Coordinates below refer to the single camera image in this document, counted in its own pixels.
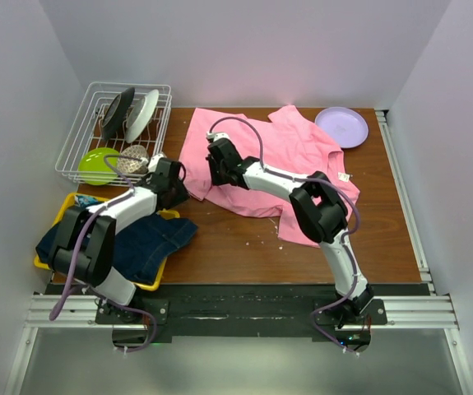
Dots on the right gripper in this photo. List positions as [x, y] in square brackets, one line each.
[215, 180]

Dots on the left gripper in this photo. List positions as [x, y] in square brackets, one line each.
[183, 194]

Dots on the pink t-shirt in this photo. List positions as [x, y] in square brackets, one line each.
[291, 143]

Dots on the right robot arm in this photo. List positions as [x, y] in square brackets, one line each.
[320, 209]

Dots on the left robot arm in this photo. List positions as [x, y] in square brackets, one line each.
[81, 245]

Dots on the patterned ceramic cup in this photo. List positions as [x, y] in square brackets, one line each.
[134, 160]

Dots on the green plastic bowl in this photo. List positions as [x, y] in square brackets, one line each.
[93, 169]

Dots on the dark blue denim jeans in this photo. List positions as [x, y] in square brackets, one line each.
[140, 248]

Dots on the white plate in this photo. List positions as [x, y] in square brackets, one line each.
[141, 115]

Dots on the blue patterned cloth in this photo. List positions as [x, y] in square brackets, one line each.
[85, 200]

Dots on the yellow plastic tray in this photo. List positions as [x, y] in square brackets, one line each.
[71, 199]

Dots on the lilac plastic plate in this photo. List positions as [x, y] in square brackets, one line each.
[345, 126]

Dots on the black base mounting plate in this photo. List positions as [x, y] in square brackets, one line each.
[285, 310]

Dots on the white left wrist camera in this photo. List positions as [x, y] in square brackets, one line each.
[154, 160]

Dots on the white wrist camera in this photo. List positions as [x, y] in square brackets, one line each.
[215, 136]
[154, 160]

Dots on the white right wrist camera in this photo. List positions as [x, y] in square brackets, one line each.
[215, 136]

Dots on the white wire dish rack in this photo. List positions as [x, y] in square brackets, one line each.
[85, 133]

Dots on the aluminium frame rail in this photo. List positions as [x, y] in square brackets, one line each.
[402, 312]

